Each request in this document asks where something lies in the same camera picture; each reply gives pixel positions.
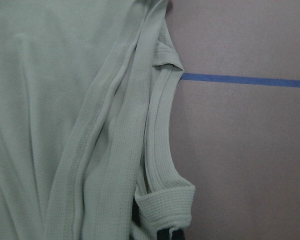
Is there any olive green long-sleeve shirt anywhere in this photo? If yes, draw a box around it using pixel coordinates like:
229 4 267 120
0 0 196 240

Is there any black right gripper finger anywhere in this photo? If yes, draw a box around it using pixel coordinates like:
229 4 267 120
156 228 185 240

